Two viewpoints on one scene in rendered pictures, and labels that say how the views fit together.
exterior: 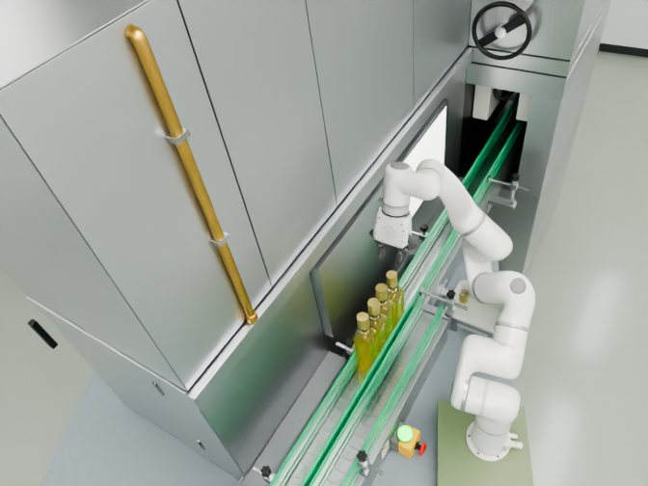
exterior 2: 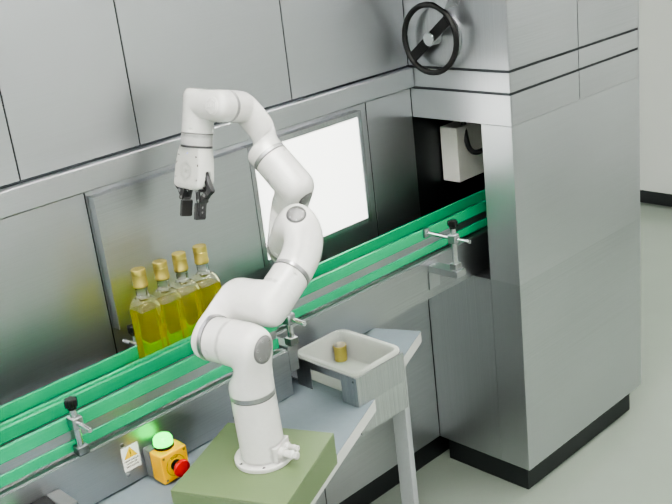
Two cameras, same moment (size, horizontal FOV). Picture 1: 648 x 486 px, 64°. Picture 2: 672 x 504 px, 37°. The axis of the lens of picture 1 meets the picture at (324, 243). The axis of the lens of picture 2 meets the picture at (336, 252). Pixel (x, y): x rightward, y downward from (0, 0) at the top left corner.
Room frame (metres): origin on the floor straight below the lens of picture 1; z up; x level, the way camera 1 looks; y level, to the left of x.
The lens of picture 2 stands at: (-1.21, -0.82, 1.93)
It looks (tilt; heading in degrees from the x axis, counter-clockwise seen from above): 20 degrees down; 8
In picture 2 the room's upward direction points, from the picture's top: 7 degrees counter-clockwise
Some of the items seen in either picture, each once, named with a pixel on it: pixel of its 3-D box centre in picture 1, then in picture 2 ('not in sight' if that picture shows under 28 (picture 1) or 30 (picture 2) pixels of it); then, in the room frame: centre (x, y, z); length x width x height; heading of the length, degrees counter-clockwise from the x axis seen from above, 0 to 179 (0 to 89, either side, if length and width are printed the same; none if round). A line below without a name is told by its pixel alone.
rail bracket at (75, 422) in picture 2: (371, 468); (82, 430); (0.52, -0.01, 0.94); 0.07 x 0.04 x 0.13; 50
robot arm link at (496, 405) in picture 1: (492, 405); (243, 358); (0.58, -0.36, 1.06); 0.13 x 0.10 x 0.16; 61
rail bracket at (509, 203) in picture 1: (505, 195); (448, 255); (1.51, -0.77, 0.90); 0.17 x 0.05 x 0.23; 50
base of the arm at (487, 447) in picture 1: (496, 430); (264, 426); (0.58, -0.38, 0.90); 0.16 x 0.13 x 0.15; 70
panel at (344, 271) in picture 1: (391, 209); (247, 210); (1.29, -0.25, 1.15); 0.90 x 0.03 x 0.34; 140
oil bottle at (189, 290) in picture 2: (384, 320); (190, 319); (0.96, -0.14, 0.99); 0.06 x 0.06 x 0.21; 49
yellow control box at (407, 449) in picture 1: (406, 441); (167, 460); (0.64, -0.13, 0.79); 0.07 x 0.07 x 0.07; 50
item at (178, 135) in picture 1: (208, 211); not in sight; (0.75, 0.20, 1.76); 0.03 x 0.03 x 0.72; 50
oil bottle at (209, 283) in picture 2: (393, 308); (210, 311); (1.00, -0.18, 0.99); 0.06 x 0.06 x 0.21; 50
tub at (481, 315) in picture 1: (480, 312); (349, 365); (1.04, -0.51, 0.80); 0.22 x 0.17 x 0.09; 50
